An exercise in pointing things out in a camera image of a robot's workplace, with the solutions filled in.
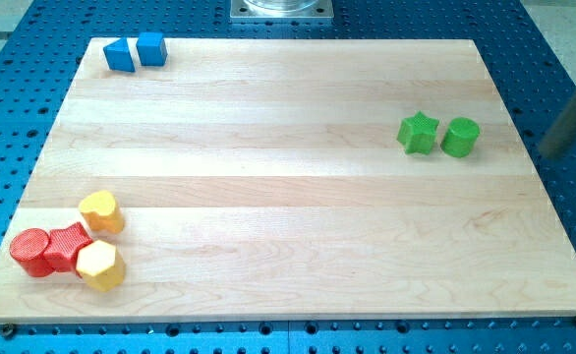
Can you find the green cylinder block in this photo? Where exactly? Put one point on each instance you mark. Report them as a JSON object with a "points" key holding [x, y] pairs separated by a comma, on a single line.
{"points": [[460, 137]]}

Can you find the green star block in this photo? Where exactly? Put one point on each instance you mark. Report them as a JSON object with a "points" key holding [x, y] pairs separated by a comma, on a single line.
{"points": [[417, 134]]}

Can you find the red star block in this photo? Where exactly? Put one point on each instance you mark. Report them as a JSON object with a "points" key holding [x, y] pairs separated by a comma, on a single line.
{"points": [[65, 244]]}

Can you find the light wooden board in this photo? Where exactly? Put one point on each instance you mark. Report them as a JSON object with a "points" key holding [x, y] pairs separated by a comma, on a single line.
{"points": [[262, 180]]}

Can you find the blue cube block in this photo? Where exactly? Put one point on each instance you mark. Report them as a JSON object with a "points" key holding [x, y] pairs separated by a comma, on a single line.
{"points": [[152, 49]]}

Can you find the yellow heart block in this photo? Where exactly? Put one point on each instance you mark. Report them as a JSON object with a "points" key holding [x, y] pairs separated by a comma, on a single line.
{"points": [[101, 212]]}

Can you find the yellow hexagon block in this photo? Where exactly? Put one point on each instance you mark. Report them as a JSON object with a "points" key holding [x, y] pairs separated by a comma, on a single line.
{"points": [[101, 266]]}

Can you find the blue triangle block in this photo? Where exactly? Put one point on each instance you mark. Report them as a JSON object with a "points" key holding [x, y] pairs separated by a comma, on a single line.
{"points": [[118, 56]]}

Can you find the blue perforated table plate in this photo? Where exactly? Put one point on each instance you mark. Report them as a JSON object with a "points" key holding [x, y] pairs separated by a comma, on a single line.
{"points": [[46, 42]]}

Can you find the red cylinder block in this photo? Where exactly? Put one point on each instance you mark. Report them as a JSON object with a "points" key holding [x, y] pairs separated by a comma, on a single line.
{"points": [[28, 248]]}

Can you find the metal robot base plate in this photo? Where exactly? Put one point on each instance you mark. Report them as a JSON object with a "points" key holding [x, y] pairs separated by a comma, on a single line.
{"points": [[281, 9]]}

